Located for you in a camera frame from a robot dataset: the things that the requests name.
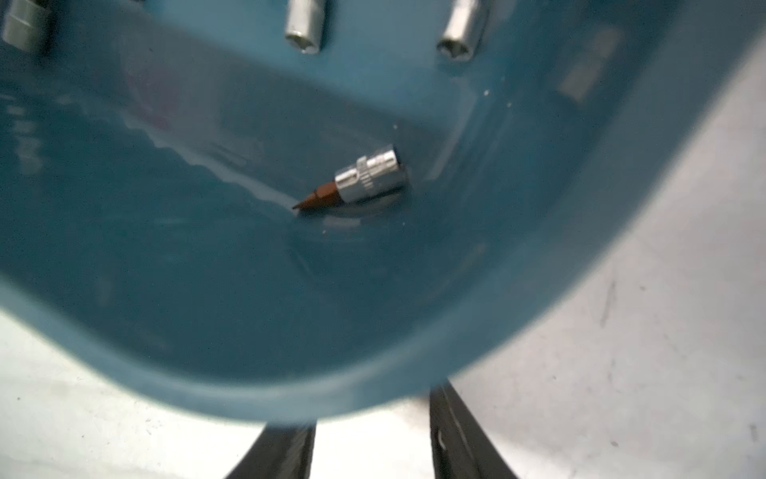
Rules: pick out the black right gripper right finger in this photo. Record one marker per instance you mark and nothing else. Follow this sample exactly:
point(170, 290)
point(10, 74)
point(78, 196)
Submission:
point(460, 447)

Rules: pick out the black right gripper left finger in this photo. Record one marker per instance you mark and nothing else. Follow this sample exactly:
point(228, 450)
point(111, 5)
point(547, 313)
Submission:
point(278, 453)

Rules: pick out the chrome socket bit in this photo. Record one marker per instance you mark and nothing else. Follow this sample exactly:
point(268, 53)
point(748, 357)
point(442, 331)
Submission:
point(369, 177)
point(304, 25)
point(26, 25)
point(463, 30)

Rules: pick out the dark teal plastic storage box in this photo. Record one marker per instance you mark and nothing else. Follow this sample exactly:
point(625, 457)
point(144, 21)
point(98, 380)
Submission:
point(212, 219)

